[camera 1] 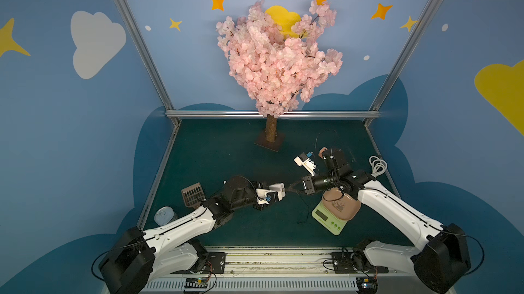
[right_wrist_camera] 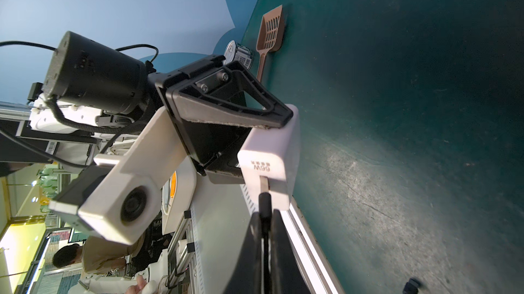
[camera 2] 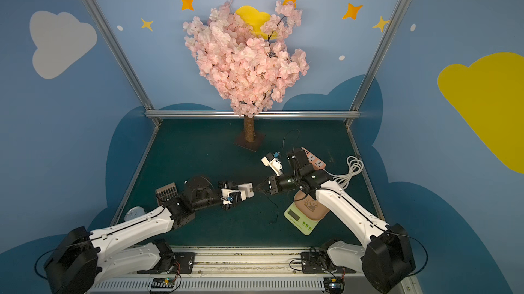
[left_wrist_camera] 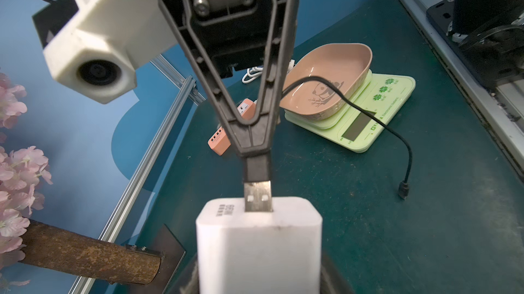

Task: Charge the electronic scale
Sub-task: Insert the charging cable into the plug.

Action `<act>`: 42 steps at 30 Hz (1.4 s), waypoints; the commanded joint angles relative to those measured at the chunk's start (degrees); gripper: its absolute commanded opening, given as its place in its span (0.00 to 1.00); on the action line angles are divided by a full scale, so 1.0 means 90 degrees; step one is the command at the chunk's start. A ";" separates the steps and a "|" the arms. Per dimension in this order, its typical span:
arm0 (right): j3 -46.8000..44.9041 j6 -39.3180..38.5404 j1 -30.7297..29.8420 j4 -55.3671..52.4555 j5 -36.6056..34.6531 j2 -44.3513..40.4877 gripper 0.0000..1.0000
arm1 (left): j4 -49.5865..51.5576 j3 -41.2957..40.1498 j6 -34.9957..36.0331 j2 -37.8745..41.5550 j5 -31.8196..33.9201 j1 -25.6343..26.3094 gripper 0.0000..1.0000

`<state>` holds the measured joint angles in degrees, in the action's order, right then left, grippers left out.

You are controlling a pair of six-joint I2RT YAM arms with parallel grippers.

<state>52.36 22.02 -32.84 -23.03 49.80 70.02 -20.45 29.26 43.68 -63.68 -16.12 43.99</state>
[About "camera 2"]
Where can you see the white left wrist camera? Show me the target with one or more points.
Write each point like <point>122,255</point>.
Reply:
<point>230,198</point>

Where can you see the aluminium table rail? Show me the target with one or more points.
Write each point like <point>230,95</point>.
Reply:
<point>125,198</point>
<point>373,174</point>

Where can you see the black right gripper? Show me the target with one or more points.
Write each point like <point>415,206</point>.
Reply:
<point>273,185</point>

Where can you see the green electronic kitchen scale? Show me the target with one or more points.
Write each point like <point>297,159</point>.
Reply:
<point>298,219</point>

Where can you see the brown slotted spatula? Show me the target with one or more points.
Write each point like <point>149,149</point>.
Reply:
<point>166,193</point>

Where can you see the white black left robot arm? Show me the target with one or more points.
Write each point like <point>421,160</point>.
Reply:
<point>86,258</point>

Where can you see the aluminium corner post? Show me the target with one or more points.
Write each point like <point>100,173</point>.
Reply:
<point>110,38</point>
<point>386,40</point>

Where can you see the pink square panda bowl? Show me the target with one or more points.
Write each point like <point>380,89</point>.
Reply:
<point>311,208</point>

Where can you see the white USB power adapter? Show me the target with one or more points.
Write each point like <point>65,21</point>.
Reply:
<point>246,191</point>

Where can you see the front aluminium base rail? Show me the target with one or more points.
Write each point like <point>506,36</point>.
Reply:
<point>240,270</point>

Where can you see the right side aluminium table rail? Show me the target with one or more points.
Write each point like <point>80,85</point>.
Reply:
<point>373,174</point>

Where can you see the left aluminium corner post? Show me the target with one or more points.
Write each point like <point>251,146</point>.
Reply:
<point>110,38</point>

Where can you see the right aluminium corner post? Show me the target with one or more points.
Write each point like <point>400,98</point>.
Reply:
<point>386,40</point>

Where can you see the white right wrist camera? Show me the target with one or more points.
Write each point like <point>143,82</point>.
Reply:
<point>271,160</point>

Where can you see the pink blossom artificial tree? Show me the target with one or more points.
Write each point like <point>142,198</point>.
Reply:
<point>250,68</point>

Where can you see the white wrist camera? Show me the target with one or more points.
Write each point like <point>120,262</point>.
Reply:
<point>230,198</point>
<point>271,160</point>

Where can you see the left side aluminium table rail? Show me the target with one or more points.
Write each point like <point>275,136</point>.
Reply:
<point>125,198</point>

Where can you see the pink white power strip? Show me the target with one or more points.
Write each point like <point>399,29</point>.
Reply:
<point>316,162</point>

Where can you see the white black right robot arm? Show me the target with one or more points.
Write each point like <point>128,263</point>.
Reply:
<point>386,256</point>

